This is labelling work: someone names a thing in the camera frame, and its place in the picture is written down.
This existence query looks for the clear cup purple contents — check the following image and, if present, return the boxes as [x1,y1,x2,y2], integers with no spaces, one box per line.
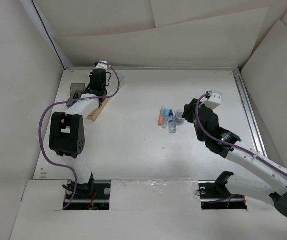
[175,109,185,124]

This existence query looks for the small blue spray bottle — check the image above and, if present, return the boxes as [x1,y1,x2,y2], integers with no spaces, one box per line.
[168,110,177,134]

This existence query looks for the blue clear highlighter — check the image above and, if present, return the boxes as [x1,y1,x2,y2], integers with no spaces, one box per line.
[162,108,170,129]

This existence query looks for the orange clear highlighter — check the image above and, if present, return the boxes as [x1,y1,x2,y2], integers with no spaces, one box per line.
[158,106,166,126]

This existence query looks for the purple black highlighter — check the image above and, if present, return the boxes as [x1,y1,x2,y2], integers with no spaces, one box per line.
[72,92,82,101]

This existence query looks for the blue black highlighter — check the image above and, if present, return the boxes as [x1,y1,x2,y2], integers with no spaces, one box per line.
[66,100,77,108]

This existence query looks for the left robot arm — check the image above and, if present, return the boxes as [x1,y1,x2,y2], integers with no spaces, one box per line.
[49,68,111,159]

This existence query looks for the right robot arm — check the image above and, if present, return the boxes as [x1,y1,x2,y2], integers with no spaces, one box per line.
[182,97,287,218]

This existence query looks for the clear plastic container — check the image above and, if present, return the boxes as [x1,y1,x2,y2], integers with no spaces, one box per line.
[106,70,125,101]

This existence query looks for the dark grey plastic container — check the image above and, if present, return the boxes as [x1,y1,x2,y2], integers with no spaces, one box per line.
[66,83,86,108]

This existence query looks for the orange plastic container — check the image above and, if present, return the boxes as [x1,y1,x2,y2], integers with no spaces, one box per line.
[87,99,109,122]

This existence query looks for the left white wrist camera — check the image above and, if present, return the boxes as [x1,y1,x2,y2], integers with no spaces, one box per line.
[94,60,110,71]

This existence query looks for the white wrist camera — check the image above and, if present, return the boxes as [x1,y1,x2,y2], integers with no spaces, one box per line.
[203,90,222,110]
[94,60,110,71]

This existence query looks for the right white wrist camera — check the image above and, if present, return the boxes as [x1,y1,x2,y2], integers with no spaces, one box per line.
[203,90,222,110]

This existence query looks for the aluminium rail back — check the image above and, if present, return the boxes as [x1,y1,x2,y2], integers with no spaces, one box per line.
[65,65,240,71]

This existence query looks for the aluminium rail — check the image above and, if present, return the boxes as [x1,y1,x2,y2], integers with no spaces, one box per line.
[65,65,240,71]
[232,68,267,157]

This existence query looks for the aluminium rail right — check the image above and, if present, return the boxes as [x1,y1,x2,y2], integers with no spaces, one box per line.
[232,68,267,157]

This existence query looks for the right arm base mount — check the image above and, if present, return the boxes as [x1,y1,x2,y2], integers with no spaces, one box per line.
[195,171,248,210]

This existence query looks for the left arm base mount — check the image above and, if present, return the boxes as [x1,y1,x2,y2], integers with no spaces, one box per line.
[62,174,112,211]

